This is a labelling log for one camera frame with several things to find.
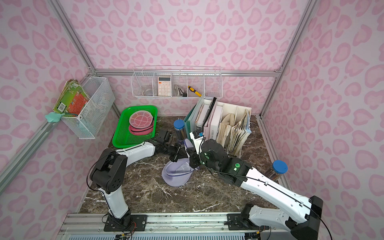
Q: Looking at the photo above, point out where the green plastic basket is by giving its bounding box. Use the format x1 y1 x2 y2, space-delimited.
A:
113 105 158 149

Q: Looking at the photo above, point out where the mint green star hook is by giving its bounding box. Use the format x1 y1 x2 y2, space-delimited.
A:
45 112 65 123

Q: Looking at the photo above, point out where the green folder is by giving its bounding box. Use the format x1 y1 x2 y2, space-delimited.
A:
184 94 205 140

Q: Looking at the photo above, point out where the green red booklet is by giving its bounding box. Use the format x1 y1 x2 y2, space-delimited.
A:
53 79 90 117

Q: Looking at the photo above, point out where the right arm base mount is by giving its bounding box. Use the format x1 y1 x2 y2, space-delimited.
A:
224 204 270 231

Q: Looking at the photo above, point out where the pink white book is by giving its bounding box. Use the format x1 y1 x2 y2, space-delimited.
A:
204 103 223 140

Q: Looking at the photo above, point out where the blue lid jar right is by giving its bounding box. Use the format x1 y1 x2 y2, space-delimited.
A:
264 160 288 181

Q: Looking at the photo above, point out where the clear tape roll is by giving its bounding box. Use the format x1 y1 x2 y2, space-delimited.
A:
143 88 154 97

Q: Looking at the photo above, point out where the black binder clip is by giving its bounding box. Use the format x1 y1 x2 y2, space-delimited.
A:
176 85 188 97

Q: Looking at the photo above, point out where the white calculator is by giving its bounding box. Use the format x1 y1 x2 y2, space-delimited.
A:
158 77 172 97

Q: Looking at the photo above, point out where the black binder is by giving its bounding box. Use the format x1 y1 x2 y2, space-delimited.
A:
202 97 217 130

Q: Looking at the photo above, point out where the white mesh wall basket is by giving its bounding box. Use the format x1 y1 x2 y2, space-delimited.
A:
61 77 115 140

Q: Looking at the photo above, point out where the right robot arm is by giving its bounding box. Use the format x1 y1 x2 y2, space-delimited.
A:
186 132 323 240

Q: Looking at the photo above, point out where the beige paper stack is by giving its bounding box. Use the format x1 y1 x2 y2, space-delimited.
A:
216 113 236 148

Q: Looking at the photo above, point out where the white wire wall shelf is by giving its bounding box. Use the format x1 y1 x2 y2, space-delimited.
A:
131 68 223 99

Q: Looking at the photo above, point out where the white file organizer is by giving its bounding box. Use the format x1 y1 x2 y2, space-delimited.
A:
195 99 252 158

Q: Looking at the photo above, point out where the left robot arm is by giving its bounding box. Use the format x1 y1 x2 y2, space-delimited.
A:
88 131 189 220

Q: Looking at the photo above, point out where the blue lid pencil jar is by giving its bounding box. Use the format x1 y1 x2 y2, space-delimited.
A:
174 119 188 146

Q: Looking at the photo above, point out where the pink mesh laundry bag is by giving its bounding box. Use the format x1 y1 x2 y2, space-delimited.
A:
129 111 154 136

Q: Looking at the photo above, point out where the purple mesh laundry bag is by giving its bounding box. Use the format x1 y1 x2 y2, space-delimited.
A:
162 139 195 187

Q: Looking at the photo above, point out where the yellow black utility knife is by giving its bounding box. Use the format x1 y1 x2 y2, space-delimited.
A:
188 86 202 97

